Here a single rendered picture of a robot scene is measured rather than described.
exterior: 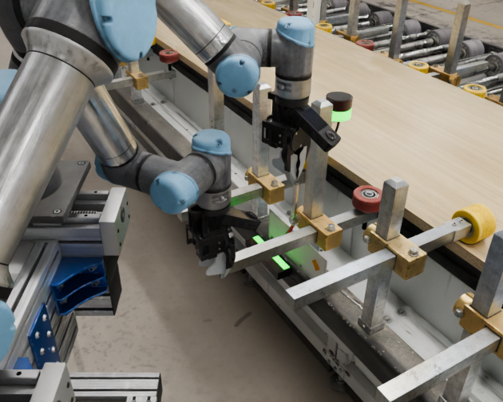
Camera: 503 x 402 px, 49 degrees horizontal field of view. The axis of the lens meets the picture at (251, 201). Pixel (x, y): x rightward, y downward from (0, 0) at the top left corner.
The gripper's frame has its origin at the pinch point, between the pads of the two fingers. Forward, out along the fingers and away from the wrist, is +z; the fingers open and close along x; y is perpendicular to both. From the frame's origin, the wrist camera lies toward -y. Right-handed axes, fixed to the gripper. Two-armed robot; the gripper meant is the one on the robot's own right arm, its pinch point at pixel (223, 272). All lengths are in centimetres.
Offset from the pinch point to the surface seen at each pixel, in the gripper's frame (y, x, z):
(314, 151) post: -25.6, -2.8, -22.9
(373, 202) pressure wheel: -40.0, 3.7, -7.7
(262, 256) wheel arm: -9.2, 1.6, -2.0
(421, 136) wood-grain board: -77, -17, -7
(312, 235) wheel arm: -23.5, 1.6, -2.6
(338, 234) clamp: -28.4, 5.1, -3.2
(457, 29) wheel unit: -135, -58, -21
